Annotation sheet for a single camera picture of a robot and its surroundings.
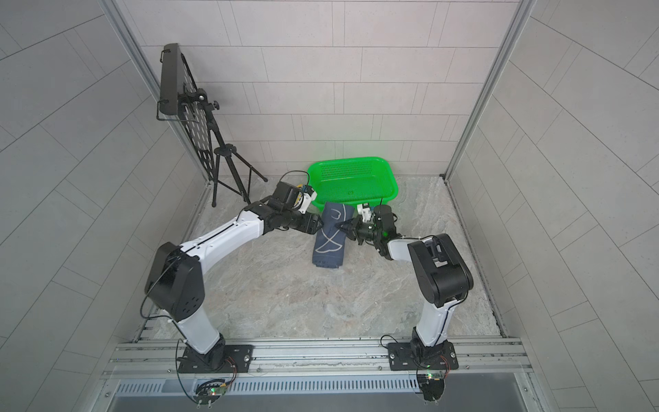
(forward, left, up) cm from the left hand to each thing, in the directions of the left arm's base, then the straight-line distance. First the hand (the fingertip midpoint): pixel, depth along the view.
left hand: (320, 219), depth 87 cm
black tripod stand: (+17, +35, +5) cm, 39 cm away
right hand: (-2, -6, -2) cm, 7 cm away
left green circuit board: (-47, +26, -10) cm, 55 cm away
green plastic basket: (+30, -15, -11) cm, 35 cm away
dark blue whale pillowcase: (-9, -3, -2) cm, 9 cm away
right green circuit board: (-45, -32, -12) cm, 57 cm away
